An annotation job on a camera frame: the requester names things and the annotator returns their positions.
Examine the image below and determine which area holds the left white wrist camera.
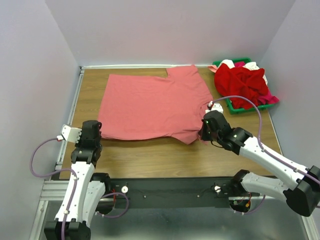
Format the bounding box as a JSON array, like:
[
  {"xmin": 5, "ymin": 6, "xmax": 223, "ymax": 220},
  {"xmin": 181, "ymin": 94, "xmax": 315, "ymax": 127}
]
[{"xmin": 56, "ymin": 124, "xmax": 82, "ymax": 144}]

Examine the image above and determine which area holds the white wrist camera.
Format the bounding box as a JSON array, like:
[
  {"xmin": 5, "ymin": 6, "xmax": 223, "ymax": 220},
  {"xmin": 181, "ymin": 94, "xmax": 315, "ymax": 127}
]
[
  {"xmin": 56, "ymin": 124, "xmax": 82, "ymax": 144},
  {"xmin": 205, "ymin": 101, "xmax": 224, "ymax": 114}
]

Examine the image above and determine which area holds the light pink garment in bin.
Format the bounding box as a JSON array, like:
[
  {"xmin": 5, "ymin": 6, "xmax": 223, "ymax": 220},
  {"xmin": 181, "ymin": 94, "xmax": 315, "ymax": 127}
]
[{"xmin": 207, "ymin": 65, "xmax": 219, "ymax": 73}]

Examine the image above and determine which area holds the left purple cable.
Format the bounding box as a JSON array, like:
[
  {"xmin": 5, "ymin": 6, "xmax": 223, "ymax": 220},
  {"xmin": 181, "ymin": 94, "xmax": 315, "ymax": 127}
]
[{"xmin": 29, "ymin": 137, "xmax": 78, "ymax": 240}]

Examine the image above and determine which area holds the purple cable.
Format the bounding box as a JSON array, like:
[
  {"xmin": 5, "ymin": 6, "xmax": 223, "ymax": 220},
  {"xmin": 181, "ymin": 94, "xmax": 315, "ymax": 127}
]
[
  {"xmin": 207, "ymin": 95, "xmax": 320, "ymax": 216},
  {"xmin": 29, "ymin": 137, "xmax": 78, "ymax": 240}
]

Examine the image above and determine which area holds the salmon pink t-shirt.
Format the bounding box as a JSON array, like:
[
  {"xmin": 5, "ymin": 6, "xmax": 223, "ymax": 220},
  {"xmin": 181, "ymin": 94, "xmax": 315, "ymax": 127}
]
[{"xmin": 98, "ymin": 65, "xmax": 213, "ymax": 145}]

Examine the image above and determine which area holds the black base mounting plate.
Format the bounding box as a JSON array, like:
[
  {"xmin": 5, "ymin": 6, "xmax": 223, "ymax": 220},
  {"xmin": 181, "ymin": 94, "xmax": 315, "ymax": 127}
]
[{"xmin": 109, "ymin": 177, "xmax": 247, "ymax": 209}]

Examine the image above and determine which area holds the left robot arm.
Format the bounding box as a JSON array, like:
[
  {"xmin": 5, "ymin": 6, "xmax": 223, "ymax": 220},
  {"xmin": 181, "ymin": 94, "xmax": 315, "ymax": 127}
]
[{"xmin": 44, "ymin": 120, "xmax": 111, "ymax": 240}]

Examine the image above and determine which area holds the magenta garment in bin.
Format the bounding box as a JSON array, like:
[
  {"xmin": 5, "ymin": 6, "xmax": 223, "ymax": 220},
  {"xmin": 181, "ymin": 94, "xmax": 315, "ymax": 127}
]
[{"xmin": 233, "ymin": 61, "xmax": 279, "ymax": 106}]

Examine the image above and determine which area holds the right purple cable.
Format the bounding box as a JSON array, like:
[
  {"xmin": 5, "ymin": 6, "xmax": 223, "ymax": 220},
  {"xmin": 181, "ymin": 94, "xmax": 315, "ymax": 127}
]
[{"xmin": 207, "ymin": 95, "xmax": 320, "ymax": 216}]

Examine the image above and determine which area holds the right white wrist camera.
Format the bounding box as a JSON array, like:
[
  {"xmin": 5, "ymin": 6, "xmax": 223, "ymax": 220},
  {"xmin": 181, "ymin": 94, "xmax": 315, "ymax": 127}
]
[{"xmin": 205, "ymin": 101, "xmax": 224, "ymax": 114}]

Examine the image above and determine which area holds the red t-shirt in bin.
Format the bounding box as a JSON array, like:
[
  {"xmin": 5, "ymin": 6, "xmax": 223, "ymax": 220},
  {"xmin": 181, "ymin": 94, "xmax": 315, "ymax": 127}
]
[{"xmin": 214, "ymin": 63, "xmax": 269, "ymax": 110}]

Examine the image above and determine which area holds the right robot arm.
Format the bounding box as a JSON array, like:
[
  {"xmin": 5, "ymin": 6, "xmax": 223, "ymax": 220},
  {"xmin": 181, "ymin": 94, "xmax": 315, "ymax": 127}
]
[{"xmin": 200, "ymin": 110, "xmax": 320, "ymax": 217}]

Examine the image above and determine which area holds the white garment in bin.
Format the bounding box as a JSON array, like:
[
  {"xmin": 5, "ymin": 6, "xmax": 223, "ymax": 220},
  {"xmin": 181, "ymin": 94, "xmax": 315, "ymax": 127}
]
[{"xmin": 215, "ymin": 59, "xmax": 268, "ymax": 86}]

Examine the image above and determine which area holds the green plastic bin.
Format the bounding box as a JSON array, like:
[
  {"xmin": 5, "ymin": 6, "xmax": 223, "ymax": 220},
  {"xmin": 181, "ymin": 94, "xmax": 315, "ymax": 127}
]
[{"xmin": 213, "ymin": 57, "xmax": 278, "ymax": 114}]

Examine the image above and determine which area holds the aluminium frame rail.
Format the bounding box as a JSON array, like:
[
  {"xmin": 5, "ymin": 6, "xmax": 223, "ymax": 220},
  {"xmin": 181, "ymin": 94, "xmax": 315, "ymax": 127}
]
[{"xmin": 29, "ymin": 180, "xmax": 320, "ymax": 240}]

